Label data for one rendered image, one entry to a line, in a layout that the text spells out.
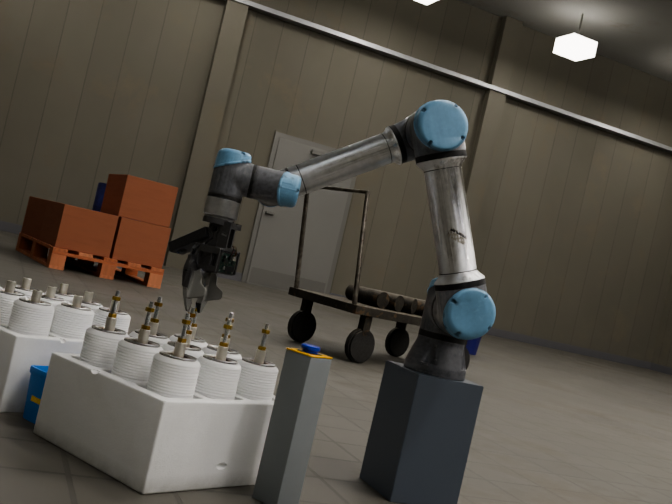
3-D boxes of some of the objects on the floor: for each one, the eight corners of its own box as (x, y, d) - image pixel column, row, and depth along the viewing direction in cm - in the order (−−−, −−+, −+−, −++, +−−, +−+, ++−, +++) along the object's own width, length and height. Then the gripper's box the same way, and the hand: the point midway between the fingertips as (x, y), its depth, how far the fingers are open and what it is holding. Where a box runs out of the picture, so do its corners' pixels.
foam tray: (49, 375, 246) (64, 315, 247) (132, 412, 222) (148, 346, 223) (-82, 369, 215) (-65, 301, 216) (-2, 412, 192) (16, 335, 192)
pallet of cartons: (163, 291, 671) (187, 188, 673) (12, 260, 631) (38, 151, 632) (139, 274, 815) (159, 189, 816) (15, 248, 775) (36, 159, 776)
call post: (274, 494, 177) (307, 351, 178) (298, 506, 173) (332, 359, 173) (251, 497, 172) (285, 348, 172) (275, 509, 167) (311, 357, 168)
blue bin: (120, 415, 216) (131, 370, 216) (147, 428, 209) (158, 381, 209) (15, 415, 193) (27, 364, 193) (42, 429, 186) (54, 376, 186)
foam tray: (169, 430, 212) (186, 361, 212) (280, 483, 187) (298, 404, 188) (32, 432, 182) (51, 351, 182) (142, 495, 157) (164, 401, 157)
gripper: (220, 218, 177) (198, 316, 177) (252, 226, 187) (230, 320, 186) (191, 212, 182) (168, 308, 181) (223, 220, 191) (202, 312, 191)
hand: (192, 305), depth 185 cm, fingers open, 3 cm apart
